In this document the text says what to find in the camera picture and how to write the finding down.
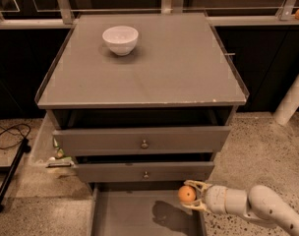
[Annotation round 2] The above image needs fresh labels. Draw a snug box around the grey middle drawer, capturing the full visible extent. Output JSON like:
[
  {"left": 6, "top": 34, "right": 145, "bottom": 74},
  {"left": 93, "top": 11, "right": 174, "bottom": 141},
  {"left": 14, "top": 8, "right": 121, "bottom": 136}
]
[{"left": 75, "top": 162, "right": 214, "bottom": 183}]

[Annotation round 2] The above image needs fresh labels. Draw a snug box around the grey drawer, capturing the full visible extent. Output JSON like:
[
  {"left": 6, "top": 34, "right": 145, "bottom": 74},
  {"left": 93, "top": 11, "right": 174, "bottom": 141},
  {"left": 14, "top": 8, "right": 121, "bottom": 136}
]
[
  {"left": 75, "top": 162, "right": 214, "bottom": 183},
  {"left": 53, "top": 126, "right": 230, "bottom": 156},
  {"left": 89, "top": 182, "right": 208, "bottom": 236}
]

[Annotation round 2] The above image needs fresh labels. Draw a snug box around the grey bottom drawer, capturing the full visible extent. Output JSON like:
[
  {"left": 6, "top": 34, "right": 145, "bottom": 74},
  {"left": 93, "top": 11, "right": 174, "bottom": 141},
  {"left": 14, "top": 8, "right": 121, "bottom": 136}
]
[{"left": 89, "top": 182, "right": 208, "bottom": 236}]

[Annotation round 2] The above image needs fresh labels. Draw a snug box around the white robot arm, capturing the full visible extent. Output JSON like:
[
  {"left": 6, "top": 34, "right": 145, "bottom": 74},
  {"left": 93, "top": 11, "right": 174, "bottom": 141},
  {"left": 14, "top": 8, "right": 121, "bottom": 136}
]
[{"left": 188, "top": 75, "right": 299, "bottom": 236}]

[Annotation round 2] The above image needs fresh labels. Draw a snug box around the orange round fruit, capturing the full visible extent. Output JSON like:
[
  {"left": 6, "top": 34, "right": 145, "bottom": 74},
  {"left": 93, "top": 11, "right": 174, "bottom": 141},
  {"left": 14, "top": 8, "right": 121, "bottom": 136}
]
[{"left": 178, "top": 186, "right": 196, "bottom": 203}]

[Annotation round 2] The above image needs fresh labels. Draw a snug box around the clear plastic side bin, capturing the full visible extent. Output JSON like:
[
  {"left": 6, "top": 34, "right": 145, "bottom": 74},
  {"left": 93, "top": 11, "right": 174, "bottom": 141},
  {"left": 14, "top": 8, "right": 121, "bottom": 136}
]
[{"left": 28, "top": 116, "right": 74, "bottom": 170}]

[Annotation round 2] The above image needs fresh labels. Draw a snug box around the brass middle drawer knob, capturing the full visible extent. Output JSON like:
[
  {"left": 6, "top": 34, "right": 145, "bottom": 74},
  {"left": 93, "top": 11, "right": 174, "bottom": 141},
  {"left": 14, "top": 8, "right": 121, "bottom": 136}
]
[{"left": 143, "top": 171, "right": 150, "bottom": 179}]

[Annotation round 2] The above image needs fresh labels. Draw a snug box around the metal window frame rail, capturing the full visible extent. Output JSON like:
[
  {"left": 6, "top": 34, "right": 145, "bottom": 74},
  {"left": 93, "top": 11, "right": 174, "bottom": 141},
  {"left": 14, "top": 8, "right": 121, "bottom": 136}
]
[{"left": 0, "top": 0, "right": 299, "bottom": 29}]

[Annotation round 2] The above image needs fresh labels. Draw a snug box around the grey drawer cabinet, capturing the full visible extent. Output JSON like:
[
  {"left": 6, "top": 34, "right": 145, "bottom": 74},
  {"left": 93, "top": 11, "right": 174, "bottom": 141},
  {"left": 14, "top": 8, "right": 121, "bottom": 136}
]
[{"left": 34, "top": 12, "right": 250, "bottom": 236}]

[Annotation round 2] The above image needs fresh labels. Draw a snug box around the white ceramic bowl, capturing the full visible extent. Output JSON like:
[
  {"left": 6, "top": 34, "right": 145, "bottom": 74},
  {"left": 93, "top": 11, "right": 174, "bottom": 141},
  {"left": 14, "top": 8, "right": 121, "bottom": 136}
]
[{"left": 102, "top": 26, "right": 139, "bottom": 56}]

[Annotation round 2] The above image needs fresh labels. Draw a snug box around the black stand bar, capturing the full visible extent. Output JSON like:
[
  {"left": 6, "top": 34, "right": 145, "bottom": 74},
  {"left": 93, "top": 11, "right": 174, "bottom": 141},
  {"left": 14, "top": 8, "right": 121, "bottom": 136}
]
[{"left": 0, "top": 138, "right": 31, "bottom": 212}]

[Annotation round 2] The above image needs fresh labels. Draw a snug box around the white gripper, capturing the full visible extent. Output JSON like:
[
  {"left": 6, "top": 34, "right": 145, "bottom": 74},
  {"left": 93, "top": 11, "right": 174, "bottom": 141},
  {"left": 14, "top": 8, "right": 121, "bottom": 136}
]
[{"left": 182, "top": 180, "right": 227, "bottom": 214}]

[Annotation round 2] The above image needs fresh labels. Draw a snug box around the brass top drawer knob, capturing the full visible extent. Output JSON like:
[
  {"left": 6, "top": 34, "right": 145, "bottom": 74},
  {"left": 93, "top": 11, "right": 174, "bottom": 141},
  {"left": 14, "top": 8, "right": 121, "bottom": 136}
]
[{"left": 141, "top": 140, "right": 149, "bottom": 149}]

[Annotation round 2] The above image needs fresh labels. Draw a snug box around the black floor cable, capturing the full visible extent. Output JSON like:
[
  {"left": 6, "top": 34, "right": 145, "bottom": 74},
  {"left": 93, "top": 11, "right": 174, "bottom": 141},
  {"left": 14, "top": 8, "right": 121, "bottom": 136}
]
[{"left": 0, "top": 120, "right": 31, "bottom": 150}]

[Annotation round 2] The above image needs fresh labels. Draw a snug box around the grey top drawer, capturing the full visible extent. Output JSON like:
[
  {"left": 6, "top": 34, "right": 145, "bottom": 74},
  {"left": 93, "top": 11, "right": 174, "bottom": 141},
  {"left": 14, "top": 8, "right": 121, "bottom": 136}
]
[{"left": 53, "top": 126, "right": 230, "bottom": 156}]

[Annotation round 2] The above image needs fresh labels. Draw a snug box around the brass drawer knob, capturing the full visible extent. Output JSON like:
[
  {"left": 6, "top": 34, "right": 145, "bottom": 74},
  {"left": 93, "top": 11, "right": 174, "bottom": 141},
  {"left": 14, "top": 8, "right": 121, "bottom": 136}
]
[
  {"left": 141, "top": 140, "right": 149, "bottom": 149},
  {"left": 143, "top": 171, "right": 150, "bottom": 179}
]

